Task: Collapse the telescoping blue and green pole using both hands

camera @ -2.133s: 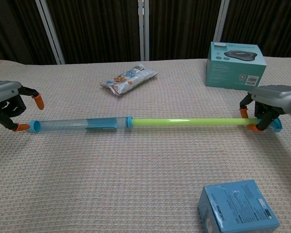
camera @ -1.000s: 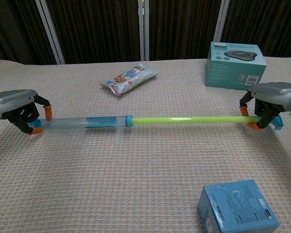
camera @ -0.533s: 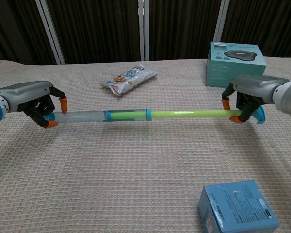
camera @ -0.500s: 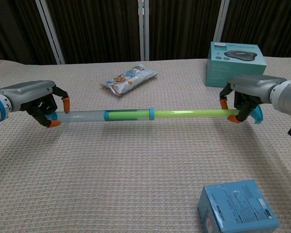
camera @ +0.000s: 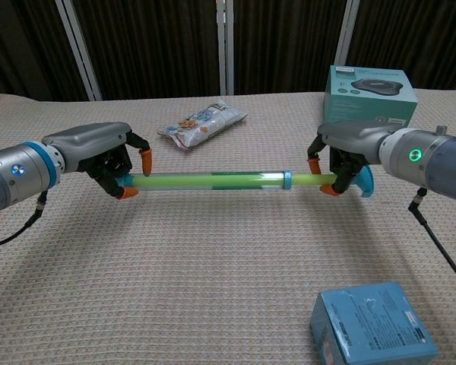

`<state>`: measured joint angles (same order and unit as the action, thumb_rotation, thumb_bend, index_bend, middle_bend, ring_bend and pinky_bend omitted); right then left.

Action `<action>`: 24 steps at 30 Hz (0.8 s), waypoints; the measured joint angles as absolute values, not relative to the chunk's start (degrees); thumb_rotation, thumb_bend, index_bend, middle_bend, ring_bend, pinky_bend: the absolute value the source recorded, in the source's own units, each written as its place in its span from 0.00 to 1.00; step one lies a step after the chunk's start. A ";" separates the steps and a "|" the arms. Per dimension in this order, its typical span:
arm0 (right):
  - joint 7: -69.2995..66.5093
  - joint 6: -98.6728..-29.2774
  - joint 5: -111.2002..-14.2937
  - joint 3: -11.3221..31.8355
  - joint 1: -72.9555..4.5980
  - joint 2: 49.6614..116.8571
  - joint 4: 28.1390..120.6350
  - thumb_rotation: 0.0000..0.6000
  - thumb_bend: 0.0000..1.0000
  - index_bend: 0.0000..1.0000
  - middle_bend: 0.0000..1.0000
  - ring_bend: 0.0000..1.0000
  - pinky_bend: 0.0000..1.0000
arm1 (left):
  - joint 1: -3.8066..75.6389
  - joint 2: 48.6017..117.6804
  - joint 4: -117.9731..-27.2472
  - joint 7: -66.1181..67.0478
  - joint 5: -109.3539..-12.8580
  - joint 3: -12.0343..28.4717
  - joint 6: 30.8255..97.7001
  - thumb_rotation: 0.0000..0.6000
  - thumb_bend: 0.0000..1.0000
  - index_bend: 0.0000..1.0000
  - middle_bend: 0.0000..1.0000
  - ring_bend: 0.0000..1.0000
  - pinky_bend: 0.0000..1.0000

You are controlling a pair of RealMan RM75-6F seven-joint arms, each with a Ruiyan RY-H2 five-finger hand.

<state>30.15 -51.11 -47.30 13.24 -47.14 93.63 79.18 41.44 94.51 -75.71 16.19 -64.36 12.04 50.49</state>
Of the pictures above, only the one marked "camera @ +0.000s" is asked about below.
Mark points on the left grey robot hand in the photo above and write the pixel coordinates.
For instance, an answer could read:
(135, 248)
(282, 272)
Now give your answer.
(91, 144)

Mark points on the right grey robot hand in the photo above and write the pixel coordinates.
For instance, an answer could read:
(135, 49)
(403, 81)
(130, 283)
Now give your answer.
(353, 138)

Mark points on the clear tube with green liquid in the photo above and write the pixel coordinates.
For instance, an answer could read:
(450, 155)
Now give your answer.
(287, 180)

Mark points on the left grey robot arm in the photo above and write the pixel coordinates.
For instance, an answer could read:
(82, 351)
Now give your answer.
(7, 178)

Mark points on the teal product box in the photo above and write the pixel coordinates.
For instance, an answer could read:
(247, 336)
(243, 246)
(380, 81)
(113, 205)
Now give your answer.
(365, 102)

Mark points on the white snack bag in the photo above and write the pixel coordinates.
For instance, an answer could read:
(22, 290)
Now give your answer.
(201, 123)

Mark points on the dark brown pleated curtain panel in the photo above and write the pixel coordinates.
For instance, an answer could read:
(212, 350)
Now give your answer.
(148, 45)
(19, 45)
(285, 42)
(422, 34)

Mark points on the beige woven tablecloth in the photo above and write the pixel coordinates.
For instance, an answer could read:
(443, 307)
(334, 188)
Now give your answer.
(213, 285)

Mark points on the blue cardboard box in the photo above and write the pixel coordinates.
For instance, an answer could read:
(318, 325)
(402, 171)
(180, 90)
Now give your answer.
(372, 327)

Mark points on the white screen frame post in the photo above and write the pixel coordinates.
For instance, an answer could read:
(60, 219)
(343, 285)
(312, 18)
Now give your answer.
(224, 47)
(78, 49)
(346, 30)

